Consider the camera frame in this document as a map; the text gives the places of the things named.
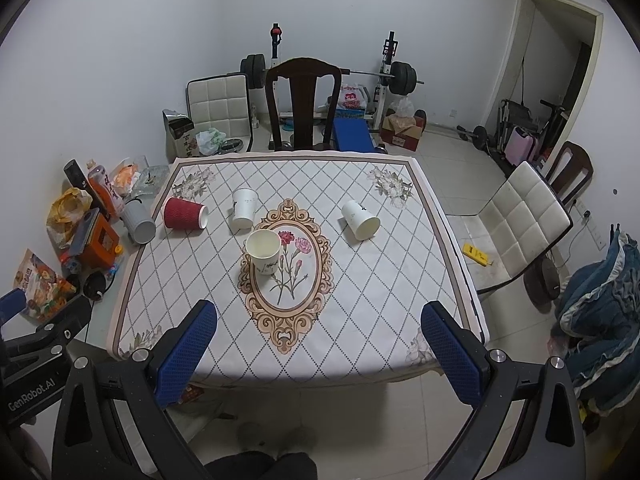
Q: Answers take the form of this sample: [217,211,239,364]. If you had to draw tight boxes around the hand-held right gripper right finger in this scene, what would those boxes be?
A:
[421,301,587,480]

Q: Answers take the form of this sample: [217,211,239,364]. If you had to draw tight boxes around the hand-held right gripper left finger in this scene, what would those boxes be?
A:
[51,299,219,480]

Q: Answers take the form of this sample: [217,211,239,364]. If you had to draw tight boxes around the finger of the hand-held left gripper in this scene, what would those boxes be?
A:
[17,294,96,356]
[0,289,29,333]

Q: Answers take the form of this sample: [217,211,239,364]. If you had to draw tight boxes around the red ribbed paper cup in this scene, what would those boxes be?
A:
[163,196,208,231]

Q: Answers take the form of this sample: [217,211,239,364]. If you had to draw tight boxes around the white floral paper cup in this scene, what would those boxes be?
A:
[244,230,281,276]

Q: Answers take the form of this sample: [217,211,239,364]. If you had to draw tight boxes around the grey ribbed cup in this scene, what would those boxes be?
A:
[122,199,157,245]

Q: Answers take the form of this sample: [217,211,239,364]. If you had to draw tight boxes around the printed snack packet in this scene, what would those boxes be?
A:
[12,248,79,324]

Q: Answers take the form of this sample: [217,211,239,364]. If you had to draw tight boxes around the black round device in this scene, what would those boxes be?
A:
[82,272,109,302]

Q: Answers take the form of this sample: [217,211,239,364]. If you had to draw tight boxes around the orange box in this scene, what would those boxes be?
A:
[69,208,124,269]

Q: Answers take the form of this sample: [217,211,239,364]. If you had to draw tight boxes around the grey fuzzy slipper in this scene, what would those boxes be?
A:
[236,422,273,453]
[277,425,319,456]

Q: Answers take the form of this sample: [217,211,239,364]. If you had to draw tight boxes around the yellow plastic bag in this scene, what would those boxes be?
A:
[46,188,94,250]

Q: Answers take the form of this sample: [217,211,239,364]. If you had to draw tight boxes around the yellow tool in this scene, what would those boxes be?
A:
[462,242,494,266]

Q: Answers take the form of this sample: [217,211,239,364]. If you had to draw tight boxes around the floral printed tablecloth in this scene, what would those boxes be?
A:
[107,152,489,387]

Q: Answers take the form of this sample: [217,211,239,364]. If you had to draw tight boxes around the person's dark trouser legs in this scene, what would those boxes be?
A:
[205,452,319,480]

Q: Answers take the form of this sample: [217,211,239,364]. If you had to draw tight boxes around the red labelled bottle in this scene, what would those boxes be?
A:
[87,160,124,221]

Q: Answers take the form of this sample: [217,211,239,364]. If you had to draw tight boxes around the white padded chair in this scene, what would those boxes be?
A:
[186,73,255,154]
[445,161,574,295]

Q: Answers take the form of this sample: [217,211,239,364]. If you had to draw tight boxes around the orange snack bag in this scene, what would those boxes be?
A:
[109,159,141,196]

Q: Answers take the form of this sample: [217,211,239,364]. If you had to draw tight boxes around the blue quilted jacket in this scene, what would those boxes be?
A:
[550,230,640,417]

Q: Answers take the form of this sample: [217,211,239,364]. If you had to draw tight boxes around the clear glass tray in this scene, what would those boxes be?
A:
[131,165,171,199]

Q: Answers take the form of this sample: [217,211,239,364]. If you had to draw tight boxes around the white green plastic bag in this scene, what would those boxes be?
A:
[195,127,227,156]

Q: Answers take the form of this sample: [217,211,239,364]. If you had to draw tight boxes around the dark printed box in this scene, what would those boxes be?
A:
[162,109,196,159]

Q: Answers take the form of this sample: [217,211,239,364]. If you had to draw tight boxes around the black dumbbell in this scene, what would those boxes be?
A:
[456,125,494,151]

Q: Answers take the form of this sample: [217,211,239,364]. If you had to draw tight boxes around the pink suitcase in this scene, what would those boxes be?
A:
[505,127,541,166]

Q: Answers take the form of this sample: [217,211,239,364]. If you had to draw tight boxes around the dark wooden chair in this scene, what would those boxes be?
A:
[264,57,344,152]
[545,141,595,207]

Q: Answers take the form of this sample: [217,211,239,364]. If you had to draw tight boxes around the brown cardboard box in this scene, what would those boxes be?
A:
[380,112,427,152]

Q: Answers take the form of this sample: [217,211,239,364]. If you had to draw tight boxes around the blue bench pad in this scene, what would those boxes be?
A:
[332,117,376,152]

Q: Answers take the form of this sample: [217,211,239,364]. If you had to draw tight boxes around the black scooter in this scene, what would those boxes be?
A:
[537,99,569,161]

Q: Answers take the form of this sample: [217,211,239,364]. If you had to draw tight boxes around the white weight bench rack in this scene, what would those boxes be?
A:
[267,22,401,132]

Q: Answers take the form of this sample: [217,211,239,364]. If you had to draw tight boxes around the red white plastic bag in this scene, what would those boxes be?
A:
[337,84,369,111]

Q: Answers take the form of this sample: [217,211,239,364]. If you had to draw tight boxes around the black barbell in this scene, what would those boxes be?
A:
[239,53,426,96]

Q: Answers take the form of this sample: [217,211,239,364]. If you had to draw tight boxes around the black folded frame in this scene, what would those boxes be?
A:
[497,97,539,154]

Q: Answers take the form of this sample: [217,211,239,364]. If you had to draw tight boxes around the white door frame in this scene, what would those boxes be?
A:
[496,0,604,162]

